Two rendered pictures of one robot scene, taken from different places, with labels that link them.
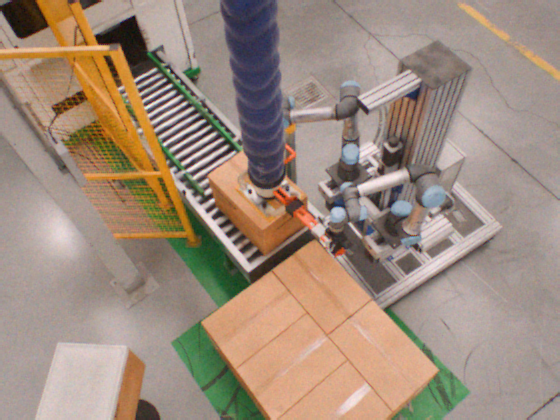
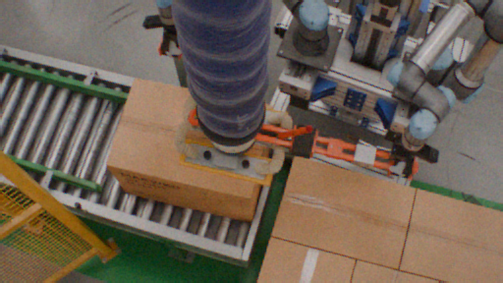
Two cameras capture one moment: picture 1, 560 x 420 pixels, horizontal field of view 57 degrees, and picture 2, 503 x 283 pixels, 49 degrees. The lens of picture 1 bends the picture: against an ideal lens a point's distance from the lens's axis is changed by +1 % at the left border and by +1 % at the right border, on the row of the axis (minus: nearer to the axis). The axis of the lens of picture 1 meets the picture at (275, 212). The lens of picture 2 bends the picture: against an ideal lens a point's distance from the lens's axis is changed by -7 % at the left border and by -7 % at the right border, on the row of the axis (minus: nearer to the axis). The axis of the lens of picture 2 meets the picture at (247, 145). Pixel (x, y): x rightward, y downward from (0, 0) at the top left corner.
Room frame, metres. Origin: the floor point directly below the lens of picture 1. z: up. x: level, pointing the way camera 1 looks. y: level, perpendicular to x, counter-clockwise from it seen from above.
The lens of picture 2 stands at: (1.14, 0.48, 3.11)
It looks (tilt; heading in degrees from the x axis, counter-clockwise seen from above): 69 degrees down; 322
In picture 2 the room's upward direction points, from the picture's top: 3 degrees counter-clockwise
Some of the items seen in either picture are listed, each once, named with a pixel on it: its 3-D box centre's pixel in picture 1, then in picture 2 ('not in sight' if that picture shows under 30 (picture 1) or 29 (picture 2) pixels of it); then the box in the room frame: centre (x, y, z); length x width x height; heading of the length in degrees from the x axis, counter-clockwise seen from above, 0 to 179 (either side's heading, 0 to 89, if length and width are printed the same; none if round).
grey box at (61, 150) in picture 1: (67, 158); not in sight; (1.83, 1.12, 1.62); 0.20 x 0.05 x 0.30; 33
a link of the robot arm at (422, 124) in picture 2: (337, 217); (420, 127); (1.32, -0.32, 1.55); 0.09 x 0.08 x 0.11; 97
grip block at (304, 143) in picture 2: (294, 207); (303, 141); (1.59, -0.11, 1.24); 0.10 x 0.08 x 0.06; 125
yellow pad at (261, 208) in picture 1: (257, 199); (226, 160); (1.74, 0.11, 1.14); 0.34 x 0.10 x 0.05; 35
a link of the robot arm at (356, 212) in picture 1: (355, 211); (433, 102); (1.35, -0.41, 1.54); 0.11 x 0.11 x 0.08; 7
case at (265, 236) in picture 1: (258, 200); (195, 152); (1.98, 0.11, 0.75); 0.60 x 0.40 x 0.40; 36
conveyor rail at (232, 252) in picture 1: (165, 172); (19, 187); (2.51, 0.85, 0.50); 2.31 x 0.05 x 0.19; 33
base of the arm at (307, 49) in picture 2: (349, 168); (311, 34); (1.94, -0.51, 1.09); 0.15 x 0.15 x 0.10
